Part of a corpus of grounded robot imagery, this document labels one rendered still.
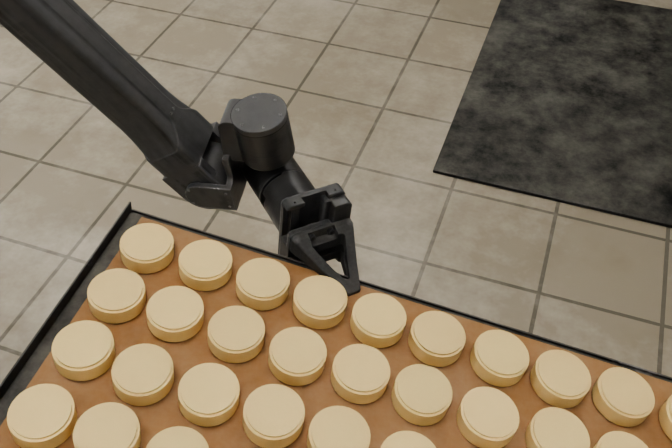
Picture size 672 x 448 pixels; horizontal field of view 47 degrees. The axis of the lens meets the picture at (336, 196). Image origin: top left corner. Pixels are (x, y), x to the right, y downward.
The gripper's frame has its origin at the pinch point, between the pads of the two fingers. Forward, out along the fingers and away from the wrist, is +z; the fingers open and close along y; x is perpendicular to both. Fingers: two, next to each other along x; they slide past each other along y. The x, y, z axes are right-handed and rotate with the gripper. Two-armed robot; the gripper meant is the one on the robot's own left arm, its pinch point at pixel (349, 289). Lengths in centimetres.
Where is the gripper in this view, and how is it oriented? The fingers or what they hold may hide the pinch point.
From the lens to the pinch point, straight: 74.6
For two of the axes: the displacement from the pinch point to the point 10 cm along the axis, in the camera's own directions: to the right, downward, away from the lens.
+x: -8.8, 2.7, -3.9
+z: 4.7, 6.5, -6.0
